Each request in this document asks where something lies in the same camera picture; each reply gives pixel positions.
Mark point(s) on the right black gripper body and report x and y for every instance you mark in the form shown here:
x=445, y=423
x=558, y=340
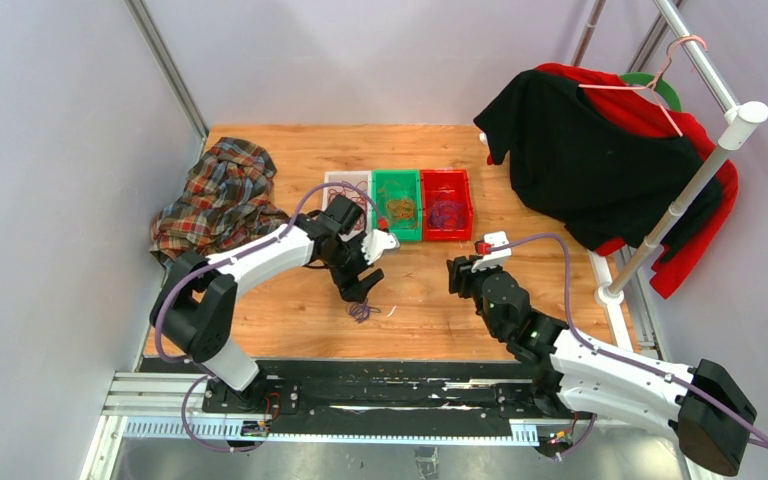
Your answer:
x=466, y=282

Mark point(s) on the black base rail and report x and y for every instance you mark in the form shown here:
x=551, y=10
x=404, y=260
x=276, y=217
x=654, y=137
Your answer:
x=393, y=398

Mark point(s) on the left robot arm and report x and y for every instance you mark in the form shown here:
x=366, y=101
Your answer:
x=195, y=307

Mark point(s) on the green hanger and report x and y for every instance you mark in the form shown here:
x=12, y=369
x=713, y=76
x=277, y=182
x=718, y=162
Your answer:
x=664, y=90

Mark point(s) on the pink wire hanger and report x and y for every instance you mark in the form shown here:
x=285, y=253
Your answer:
x=663, y=111

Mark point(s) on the green plastic bin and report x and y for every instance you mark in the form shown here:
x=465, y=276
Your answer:
x=397, y=196

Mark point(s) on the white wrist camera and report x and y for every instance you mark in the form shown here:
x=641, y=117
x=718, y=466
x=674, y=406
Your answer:
x=376, y=243
x=492, y=250

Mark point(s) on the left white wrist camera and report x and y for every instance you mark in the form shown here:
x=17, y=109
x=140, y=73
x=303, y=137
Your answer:
x=376, y=243

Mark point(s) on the red plastic bin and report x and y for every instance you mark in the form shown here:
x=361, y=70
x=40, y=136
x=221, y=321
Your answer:
x=447, y=206

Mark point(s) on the white plastic bin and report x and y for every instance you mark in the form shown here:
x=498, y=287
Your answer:
x=354, y=185

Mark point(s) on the plaid flannel shirt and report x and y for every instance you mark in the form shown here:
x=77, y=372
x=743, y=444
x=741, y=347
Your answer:
x=226, y=202

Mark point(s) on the black shirt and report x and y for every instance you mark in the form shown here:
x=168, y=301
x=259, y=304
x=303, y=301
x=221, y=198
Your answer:
x=604, y=166

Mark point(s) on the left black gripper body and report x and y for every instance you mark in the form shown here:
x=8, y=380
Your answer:
x=346, y=264

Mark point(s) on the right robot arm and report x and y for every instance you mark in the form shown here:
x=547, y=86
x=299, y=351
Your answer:
x=699, y=408

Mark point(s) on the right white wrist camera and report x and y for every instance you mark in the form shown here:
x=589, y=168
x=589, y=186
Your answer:
x=492, y=250

